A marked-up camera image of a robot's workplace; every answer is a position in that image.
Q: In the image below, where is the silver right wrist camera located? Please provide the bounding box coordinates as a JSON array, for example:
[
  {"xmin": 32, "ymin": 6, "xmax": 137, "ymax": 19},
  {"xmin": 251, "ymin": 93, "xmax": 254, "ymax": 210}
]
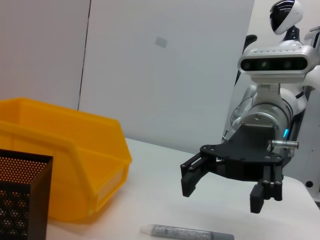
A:
[{"xmin": 236, "ymin": 45, "xmax": 320, "ymax": 85}]

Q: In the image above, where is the grey marker pen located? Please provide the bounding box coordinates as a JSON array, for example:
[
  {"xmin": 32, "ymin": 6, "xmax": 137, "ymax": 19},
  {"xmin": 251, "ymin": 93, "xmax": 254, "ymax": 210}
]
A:
[{"xmin": 139, "ymin": 223, "xmax": 235, "ymax": 240}]

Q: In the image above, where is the yellow plastic storage bin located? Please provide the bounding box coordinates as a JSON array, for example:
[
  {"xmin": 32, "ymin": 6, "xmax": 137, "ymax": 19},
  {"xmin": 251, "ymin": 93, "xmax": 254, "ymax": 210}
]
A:
[{"xmin": 0, "ymin": 97, "xmax": 133, "ymax": 224}]

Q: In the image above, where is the black mesh pen holder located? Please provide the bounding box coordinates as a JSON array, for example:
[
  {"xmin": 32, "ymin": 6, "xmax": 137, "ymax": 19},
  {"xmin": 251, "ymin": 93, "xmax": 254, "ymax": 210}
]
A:
[{"xmin": 0, "ymin": 149, "xmax": 54, "ymax": 240}]

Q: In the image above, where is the white humanoid robot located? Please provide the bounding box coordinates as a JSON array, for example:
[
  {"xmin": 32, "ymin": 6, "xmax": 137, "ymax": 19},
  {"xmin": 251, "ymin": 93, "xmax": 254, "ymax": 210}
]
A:
[{"xmin": 268, "ymin": 0, "xmax": 320, "ymax": 116}]

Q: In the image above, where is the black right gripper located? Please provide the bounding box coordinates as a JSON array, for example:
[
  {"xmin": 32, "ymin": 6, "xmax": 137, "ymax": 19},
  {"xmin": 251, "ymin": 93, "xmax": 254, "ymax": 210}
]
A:
[{"xmin": 180, "ymin": 124, "xmax": 284, "ymax": 215}]

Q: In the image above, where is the right gripper cable with plug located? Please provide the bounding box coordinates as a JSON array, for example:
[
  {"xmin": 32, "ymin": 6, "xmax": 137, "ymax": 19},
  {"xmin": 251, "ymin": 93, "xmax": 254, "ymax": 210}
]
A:
[{"xmin": 271, "ymin": 139, "xmax": 300, "ymax": 151}]

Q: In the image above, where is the black curved handle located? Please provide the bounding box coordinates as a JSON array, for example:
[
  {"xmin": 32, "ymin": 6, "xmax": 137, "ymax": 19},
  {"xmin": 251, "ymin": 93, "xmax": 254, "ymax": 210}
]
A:
[{"xmin": 243, "ymin": 34, "xmax": 258, "ymax": 55}]

